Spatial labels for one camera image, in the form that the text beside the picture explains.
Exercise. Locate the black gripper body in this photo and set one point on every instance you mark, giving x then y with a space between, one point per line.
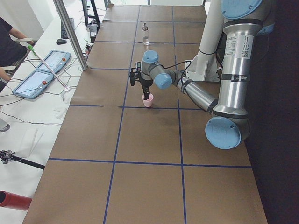
146 83

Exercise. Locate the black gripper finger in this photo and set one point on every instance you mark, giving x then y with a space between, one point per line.
146 94

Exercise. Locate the pink plastic cup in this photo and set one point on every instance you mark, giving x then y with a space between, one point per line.
149 102

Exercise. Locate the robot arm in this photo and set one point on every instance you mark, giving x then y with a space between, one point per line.
225 99

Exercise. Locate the silver digital kitchen scale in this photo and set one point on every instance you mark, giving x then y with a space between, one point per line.
138 65

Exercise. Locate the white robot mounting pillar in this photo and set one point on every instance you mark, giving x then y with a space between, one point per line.
204 65

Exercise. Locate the black power adapter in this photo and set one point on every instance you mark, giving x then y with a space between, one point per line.
93 30

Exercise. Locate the far teach pendant tablet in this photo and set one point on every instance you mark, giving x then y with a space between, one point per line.
57 60

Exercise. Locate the teach pendant tablet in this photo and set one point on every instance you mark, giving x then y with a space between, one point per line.
57 60
33 85

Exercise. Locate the black computer mouse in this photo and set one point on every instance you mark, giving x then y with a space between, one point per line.
61 41

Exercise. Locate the near teach pendant tablet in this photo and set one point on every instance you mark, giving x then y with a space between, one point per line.
33 85

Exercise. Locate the person in black shirt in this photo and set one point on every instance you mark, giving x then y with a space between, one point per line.
12 54

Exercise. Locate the black tripod leg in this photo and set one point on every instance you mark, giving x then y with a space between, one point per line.
7 155

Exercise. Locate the red cylinder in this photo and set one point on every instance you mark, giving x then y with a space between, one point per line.
14 201

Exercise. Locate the aluminium frame post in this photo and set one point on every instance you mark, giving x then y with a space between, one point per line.
62 12

